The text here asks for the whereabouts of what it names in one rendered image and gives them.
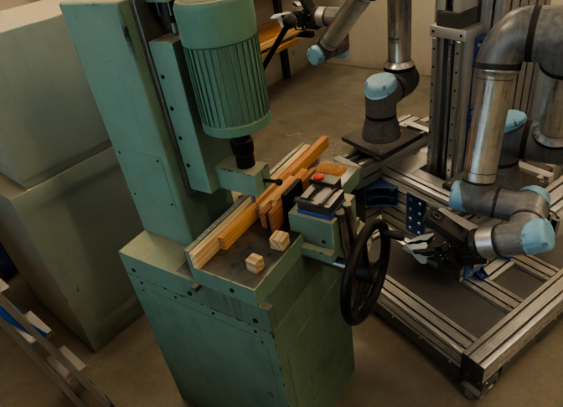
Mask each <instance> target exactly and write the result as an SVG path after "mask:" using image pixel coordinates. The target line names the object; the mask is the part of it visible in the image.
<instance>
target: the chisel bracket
mask: <svg viewBox="0 0 563 407"><path fill-rule="evenodd" d="M214 169H215V172H216V176H217V179H218V183H219V186H220V188H225V189H229V190H232V191H236V192H239V193H245V194H249V195H252V196H256V197H259V196H260V195H262V194H263V193H264V192H265V191H266V190H267V189H268V188H269V187H270V186H271V183H264V182H263V178H268V179H271V175H270V169H269V164H268V163H266V162H259V161H256V164H255V166H254V167H251V168H248V169H239V168H238V167H237V165H236V161H235V157H234V156H228V157H226V158H225V159H224V160H223V161H221V162H220V163H219V164H217V165H216V166H215V167H214Z"/></svg>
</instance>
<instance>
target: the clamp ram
mask: <svg viewBox="0 0 563 407"><path fill-rule="evenodd" d="M302 194H303V188H302V179H301V178H297V179H296V180H295V181H294V182H293V183H292V184H291V185H290V186H289V187H288V188H287V189H286V190H285V191H284V192H283V193H282V194H281V200H282V206H283V211H284V216H285V220H286V221H288V222H289V218H288V212H289V211H290V210H291V209H292V208H293V207H294V206H295V205H296V203H297V200H298V199H299V197H300V196H301V195H302Z"/></svg>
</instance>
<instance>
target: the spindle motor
mask: <svg viewBox="0 0 563 407"><path fill-rule="evenodd" d="M173 13H174V16H175V19H176V23H177V26H178V32H179V36H180V39H181V43H182V46H183V51H184V55H185V59H186V62H187V66H188V69H189V75H190V79H191V82H192V86H193V89H194V95H195V99H196V102H197V105H198V108H199V114H200V118H201V122H202V126H203V129H204V132H205V133H206V134H208V135H209V136H212V137H218V138H234V137H242V136H246V135H250V134H252V133H254V132H257V131H259V130H261V129H262V128H264V127H265V126H267V125H268V124H269V123H270V121H271V108H270V103H269V98H268V93H267V87H266V77H265V72H264V66H263V61H262V56H261V46H260V40H259V35H258V32H257V31H258V29H257V24H256V14H255V9H254V3H253V0H175V1H174V4H173Z"/></svg>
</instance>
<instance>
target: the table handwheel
mask: <svg viewBox="0 0 563 407"><path fill-rule="evenodd" d="M377 229H378V230H379V232H380V258H379V259H378V260H377V261H376V262H373V261H370V260H369V255H368V247H367V241H368V239H369V237H370V236H371V235H372V234H373V233H374V232H375V231H376V230H377ZM384 229H389V226H388V224H387V223H386V222H385V221H384V220H383V219H371V220H370V221H369V222H368V223H367V224H366V225H365V226H364V227H363V228H362V229H361V230H360V231H359V234H358V235H357V237H356V239H355V241H354V243H353V245H352V247H351V250H350V252H349V256H348V259H346V258H343V257H340V256H338V257H337V258H336V260H335V261H334V262H333V263H332V264H330V263H328V262H324V261H321V260H317V259H313V258H311V257H308V256H307V260H309V261H311V262H314V263H318V264H320V265H325V266H327V267H330V268H334V269H336V270H340V271H343V277H342V281H341V287H340V298H339V302H340V311H341V314H342V317H343V319H344V321H345V322H346V323H348V324H349V325H350V326H357V325H359V324H360V323H362V322H363V321H364V320H365V319H366V318H367V317H368V316H369V314H370V313H371V312H372V310H373V308H374V306H375V304H376V302H377V300H378V298H379V296H380V293H381V290H382V287H383V285H384V282H385V277H386V273H387V270H388V265H389V261H390V245H391V240H390V238H389V237H387V236H384V235H383V231H384ZM361 254H362V260H359V258H360V256H361ZM354 277H355V278H356V280H357V281H360V284H359V289H358V292H357V295H356V298H355V301H354V305H353V308H352V307H351V296H352V288H353V283H354ZM367 284H369V285H372V288H371V290H370V293H369V295H368V297H367V299H366V301H365V303H364V305H363V306H362V307H361V309H360V310H359V305H360V302H361V300H362V297H363V294H364V290H365V287H366V286H367Z"/></svg>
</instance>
